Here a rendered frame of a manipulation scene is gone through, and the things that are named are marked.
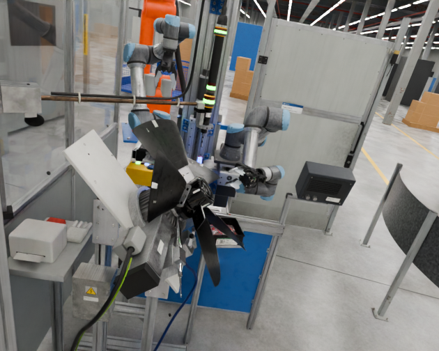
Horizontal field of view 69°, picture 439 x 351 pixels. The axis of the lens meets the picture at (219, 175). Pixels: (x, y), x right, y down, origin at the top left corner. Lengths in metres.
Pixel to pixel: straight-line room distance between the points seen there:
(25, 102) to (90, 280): 0.72
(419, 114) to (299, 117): 10.50
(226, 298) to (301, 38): 2.21
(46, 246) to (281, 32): 2.46
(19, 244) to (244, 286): 1.34
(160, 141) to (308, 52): 2.08
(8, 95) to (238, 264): 1.54
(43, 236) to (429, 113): 13.05
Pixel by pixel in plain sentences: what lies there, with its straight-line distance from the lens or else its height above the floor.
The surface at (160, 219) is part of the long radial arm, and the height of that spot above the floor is 1.14.
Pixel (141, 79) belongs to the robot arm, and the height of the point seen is 1.45.
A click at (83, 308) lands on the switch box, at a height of 0.68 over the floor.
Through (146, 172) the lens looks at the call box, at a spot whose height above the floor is 1.06.
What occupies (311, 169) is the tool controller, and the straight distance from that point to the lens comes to 1.76.
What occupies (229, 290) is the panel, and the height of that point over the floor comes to 0.31.
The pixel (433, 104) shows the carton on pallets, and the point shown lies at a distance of 13.57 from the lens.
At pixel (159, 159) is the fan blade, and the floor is 1.41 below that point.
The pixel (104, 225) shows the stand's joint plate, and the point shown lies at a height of 1.04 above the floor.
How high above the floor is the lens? 1.80
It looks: 24 degrees down
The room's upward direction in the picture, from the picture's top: 11 degrees clockwise
